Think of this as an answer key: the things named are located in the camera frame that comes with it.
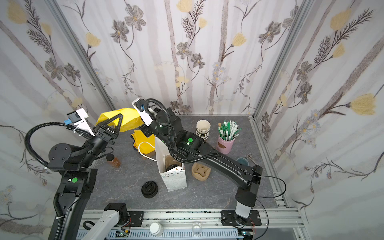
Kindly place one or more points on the single yellow napkin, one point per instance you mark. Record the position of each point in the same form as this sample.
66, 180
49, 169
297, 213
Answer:
131, 118

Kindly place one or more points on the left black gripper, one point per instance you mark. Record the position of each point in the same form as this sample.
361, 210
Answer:
103, 132

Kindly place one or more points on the black cup lid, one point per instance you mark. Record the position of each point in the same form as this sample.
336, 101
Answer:
172, 167

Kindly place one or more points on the stack of paper cups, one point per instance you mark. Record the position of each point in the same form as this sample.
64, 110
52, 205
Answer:
203, 129

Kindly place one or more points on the white paper bag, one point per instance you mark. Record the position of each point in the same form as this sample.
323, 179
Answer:
172, 172

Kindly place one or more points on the teal ceramic cup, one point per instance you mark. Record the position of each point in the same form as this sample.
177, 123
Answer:
243, 161

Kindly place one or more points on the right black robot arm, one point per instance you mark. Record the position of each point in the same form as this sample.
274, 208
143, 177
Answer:
188, 148

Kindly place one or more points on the bundle of wrapped straws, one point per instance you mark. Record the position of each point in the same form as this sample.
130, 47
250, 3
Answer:
228, 130

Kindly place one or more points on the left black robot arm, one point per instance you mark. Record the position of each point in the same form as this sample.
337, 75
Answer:
77, 177

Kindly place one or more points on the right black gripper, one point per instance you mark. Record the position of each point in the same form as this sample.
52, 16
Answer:
147, 130

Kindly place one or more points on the aluminium mounting rail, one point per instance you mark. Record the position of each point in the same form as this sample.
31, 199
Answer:
205, 224

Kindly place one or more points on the yellow napkin stack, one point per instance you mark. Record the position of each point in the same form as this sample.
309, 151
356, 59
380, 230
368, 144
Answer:
144, 141

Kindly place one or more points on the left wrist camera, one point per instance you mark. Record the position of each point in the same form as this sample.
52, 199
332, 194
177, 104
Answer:
78, 118

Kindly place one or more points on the amber spice bottle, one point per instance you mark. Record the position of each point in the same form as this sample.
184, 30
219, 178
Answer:
113, 160

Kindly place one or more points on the pink straw holder cup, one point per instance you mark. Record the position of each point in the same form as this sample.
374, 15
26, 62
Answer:
223, 146

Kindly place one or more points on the stack of black lids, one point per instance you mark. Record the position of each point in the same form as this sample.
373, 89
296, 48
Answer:
149, 189

